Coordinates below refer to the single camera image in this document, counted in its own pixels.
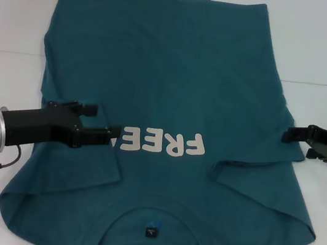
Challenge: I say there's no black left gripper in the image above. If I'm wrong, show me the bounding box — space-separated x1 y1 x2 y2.
0 89 127 165

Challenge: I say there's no teal t-shirt with FREE print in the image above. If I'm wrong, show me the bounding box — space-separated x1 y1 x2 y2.
0 0 327 245

